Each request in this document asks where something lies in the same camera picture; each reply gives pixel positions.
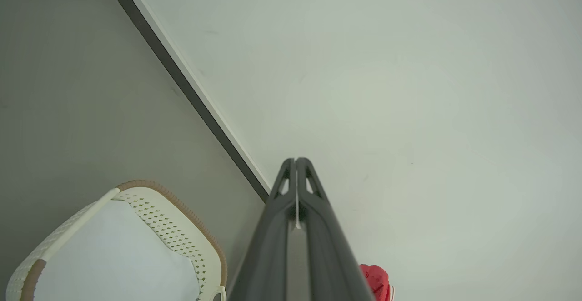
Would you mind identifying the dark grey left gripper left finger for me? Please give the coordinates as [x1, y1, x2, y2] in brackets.
[226, 157, 299, 301]

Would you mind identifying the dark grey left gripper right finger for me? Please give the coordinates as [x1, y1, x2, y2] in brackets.
[296, 157, 377, 301]

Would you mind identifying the white perforated basket brown rim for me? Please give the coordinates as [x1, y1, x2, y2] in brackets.
[5, 180, 228, 301]

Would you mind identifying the white and black baseboard strip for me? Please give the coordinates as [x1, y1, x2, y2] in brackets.
[98, 0, 273, 203]

